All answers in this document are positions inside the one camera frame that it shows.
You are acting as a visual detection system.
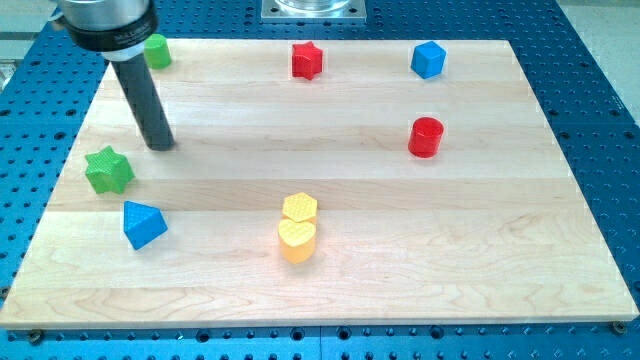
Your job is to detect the wooden board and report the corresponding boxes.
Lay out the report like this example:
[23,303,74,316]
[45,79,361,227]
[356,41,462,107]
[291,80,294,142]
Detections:
[1,39,639,329]

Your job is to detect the yellow hexagon block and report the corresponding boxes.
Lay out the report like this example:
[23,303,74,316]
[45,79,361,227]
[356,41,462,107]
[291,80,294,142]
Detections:
[282,192,318,224]

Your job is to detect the yellow heart block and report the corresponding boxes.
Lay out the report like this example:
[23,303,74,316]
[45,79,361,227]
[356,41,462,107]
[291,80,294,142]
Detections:
[277,219,317,264]

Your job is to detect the red cylinder block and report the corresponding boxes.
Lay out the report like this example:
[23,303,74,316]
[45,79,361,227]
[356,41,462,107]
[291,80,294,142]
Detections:
[408,117,444,158]

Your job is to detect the red star block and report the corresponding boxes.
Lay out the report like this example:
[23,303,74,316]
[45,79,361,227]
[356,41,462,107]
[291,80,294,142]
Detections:
[291,41,323,81]

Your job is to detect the blue cube block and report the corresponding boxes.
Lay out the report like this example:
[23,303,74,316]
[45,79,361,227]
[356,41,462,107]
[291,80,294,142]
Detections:
[411,41,447,79]

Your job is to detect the blue triangle block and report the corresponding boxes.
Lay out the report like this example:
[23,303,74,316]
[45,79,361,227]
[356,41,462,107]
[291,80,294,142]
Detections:
[123,201,168,250]

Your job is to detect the green cylinder block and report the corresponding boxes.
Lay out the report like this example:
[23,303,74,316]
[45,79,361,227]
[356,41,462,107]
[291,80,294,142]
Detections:
[143,33,172,69]

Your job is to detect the green star block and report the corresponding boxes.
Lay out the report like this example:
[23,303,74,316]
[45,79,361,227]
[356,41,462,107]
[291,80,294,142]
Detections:
[85,146,135,194]

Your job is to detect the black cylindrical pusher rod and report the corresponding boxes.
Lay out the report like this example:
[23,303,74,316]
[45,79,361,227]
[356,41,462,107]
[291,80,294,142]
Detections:
[111,54,174,151]

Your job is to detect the blue perforated table plate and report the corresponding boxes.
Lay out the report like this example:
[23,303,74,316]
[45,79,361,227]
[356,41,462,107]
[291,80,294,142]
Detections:
[1,0,639,359]

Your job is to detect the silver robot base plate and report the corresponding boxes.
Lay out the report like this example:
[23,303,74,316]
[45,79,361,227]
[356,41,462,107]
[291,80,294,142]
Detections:
[260,0,367,23]

